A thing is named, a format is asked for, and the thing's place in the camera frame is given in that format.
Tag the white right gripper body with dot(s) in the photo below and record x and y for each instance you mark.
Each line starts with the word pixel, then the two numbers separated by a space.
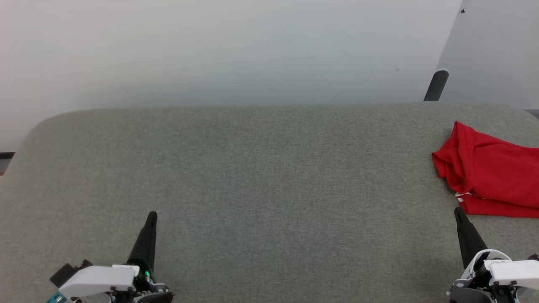
pixel 513 273

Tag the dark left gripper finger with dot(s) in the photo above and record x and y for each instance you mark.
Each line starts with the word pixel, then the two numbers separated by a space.
pixel 145 248

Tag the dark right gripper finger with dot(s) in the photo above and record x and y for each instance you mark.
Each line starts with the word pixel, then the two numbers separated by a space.
pixel 469 240

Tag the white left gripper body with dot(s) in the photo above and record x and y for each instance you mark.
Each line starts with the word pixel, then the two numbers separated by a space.
pixel 101 280

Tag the red white basketball jersey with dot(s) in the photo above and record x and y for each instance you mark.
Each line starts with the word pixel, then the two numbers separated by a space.
pixel 492 172

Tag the black pole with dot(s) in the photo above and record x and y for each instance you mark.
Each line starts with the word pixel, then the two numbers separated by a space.
pixel 436 86

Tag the light grey partition panel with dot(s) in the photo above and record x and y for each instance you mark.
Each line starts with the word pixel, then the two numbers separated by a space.
pixel 497 50

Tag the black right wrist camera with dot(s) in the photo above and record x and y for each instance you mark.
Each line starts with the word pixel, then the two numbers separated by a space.
pixel 534 257

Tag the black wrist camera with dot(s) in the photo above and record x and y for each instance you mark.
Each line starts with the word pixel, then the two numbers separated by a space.
pixel 534 257
pixel 67 271

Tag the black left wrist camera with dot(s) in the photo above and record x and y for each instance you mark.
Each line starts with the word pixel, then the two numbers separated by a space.
pixel 67 271

